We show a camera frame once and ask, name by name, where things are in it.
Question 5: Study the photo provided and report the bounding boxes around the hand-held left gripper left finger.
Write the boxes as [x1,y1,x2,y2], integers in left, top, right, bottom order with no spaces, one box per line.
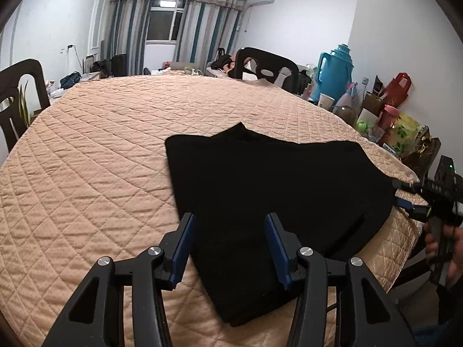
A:
[41,213,196,347]

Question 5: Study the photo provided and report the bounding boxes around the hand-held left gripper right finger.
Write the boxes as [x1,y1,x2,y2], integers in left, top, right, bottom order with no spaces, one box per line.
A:
[264,213,415,347]

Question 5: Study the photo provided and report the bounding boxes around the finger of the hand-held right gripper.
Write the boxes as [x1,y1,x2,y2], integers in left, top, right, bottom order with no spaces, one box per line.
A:
[395,197,431,223]
[392,179,425,193]

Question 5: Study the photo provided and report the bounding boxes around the black pants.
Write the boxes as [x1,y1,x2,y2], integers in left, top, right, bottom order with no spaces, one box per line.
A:
[165,123,398,328]

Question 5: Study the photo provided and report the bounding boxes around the person's right hand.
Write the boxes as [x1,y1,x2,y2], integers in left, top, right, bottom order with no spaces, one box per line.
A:
[424,222,463,283]

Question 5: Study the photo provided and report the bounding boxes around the brown patterned bag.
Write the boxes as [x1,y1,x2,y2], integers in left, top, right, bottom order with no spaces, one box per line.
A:
[401,126,442,178]

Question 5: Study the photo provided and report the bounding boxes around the green floral bag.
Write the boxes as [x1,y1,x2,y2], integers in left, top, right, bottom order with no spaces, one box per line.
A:
[383,114,422,156]

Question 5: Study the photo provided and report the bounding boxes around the pink tumbler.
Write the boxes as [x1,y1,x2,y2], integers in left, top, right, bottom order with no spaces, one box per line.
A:
[380,105,398,131]

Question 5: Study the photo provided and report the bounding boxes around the red gift bag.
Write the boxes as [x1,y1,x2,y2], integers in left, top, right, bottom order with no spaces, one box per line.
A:
[380,73,412,111]

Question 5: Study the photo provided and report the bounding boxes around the round glass pot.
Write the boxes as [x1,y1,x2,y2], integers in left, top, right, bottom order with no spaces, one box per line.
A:
[331,105,358,125]

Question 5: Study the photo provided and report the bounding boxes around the pale pink bottle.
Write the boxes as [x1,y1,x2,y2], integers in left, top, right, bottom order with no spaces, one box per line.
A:
[340,81,360,107]

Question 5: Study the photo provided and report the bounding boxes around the peach quilted table cover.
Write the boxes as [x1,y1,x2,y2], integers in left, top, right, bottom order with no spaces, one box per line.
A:
[0,70,422,347]

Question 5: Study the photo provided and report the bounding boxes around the blue thermos jug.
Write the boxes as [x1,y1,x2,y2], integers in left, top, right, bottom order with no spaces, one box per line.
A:
[312,44,353,107]

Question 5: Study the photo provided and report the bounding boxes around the black backpack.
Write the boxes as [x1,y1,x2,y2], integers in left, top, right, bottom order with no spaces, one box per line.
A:
[295,71,312,95]

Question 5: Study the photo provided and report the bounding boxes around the black upright case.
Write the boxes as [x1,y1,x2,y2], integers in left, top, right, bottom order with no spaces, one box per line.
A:
[111,54,127,77]

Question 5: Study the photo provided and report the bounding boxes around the black chair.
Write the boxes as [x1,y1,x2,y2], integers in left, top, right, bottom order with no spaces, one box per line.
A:
[234,47,300,93]
[0,59,51,154]

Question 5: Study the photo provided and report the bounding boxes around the dark blue bag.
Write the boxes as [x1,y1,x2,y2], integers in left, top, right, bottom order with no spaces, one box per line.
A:
[60,71,82,89]

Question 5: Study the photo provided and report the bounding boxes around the green potted plant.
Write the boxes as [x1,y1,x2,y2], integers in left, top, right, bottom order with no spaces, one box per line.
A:
[18,81,31,127]

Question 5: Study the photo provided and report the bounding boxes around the striped curtain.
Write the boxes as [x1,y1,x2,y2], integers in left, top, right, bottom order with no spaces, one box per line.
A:
[105,0,157,76]
[174,0,247,71]

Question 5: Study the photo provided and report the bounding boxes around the window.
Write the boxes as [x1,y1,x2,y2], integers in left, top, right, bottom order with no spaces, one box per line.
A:
[146,0,187,42]

